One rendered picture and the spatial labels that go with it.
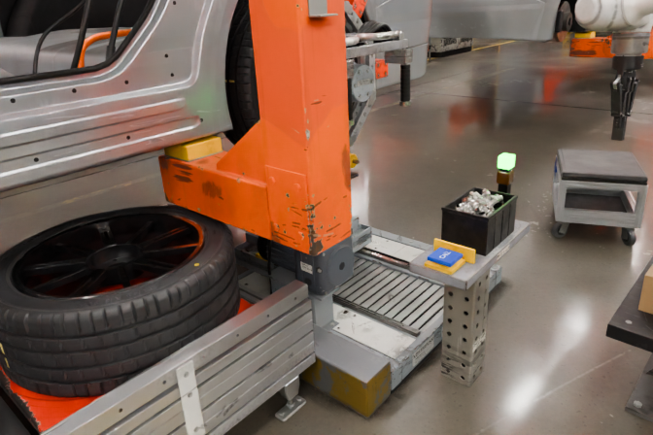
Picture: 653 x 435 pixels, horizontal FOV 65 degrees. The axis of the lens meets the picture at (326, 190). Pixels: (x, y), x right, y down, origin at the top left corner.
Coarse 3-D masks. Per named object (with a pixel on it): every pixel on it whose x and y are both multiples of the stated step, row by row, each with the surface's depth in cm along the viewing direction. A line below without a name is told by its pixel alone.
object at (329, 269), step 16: (352, 240) 169; (272, 256) 177; (288, 256) 171; (304, 256) 162; (320, 256) 158; (336, 256) 161; (352, 256) 168; (272, 272) 181; (288, 272) 181; (304, 272) 164; (320, 272) 160; (336, 272) 163; (352, 272) 172; (272, 288) 180; (320, 288) 162; (336, 288) 169; (320, 304) 169; (320, 320) 171
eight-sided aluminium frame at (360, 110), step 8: (352, 8) 185; (352, 16) 186; (352, 24) 188; (360, 24) 190; (352, 32) 194; (360, 56) 201; (368, 56) 199; (368, 64) 200; (360, 104) 209; (368, 104) 206; (360, 112) 203; (368, 112) 205; (360, 120) 202; (352, 128) 201; (360, 128) 203; (352, 136) 200; (352, 144) 201
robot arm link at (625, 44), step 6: (612, 36) 140; (618, 36) 138; (624, 36) 136; (630, 36) 135; (636, 36) 135; (642, 36) 135; (648, 36) 136; (612, 42) 140; (618, 42) 138; (624, 42) 137; (630, 42) 136; (636, 42) 135; (642, 42) 135; (648, 42) 137; (612, 48) 140; (618, 48) 138; (624, 48) 137; (630, 48) 136; (636, 48) 136; (642, 48) 136; (618, 54) 140; (624, 54) 138; (630, 54) 138; (636, 54) 137
